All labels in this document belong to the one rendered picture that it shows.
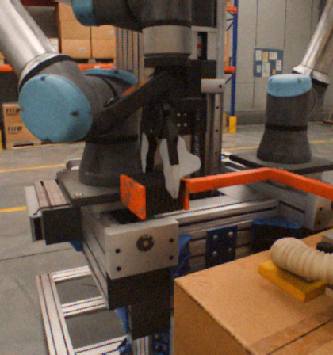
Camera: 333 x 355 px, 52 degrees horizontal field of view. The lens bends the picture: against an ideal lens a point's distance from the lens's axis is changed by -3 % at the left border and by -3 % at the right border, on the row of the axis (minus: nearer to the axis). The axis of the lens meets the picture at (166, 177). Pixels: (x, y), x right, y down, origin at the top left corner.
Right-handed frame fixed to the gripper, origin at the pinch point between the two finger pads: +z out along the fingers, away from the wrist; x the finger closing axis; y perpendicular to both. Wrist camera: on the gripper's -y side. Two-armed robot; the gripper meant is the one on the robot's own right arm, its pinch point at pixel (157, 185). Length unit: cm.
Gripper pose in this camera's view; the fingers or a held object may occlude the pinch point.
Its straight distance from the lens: 57.0
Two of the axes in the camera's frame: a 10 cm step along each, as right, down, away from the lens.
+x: -4.7, -2.2, 8.5
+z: 0.2, 9.7, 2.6
